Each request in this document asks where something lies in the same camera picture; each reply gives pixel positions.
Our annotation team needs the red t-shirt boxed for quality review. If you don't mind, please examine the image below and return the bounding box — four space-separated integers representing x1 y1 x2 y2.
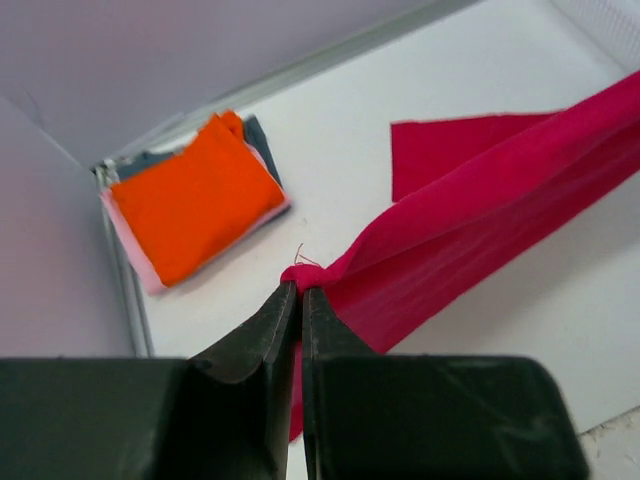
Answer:
279 69 640 444

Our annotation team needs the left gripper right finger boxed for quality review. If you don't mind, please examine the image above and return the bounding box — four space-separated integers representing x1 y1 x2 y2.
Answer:
302 288 590 479

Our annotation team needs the white foam front board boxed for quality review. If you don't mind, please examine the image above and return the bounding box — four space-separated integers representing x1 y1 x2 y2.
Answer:
580 409 640 480

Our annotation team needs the blue-grey folded t-shirt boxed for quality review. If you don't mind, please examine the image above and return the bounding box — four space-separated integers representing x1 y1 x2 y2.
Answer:
115 114 292 221

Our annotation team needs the white plastic basket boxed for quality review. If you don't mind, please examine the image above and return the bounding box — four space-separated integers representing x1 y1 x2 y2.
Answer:
552 0 639 71

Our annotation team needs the orange folded t-shirt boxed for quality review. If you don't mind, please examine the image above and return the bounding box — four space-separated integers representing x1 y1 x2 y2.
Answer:
101 111 289 295

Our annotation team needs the pink folded t-shirt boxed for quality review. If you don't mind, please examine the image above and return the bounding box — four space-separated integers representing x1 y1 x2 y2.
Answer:
100 142 291 295

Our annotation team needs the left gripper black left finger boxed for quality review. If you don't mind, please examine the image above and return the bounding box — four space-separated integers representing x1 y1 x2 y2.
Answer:
1 282 298 479

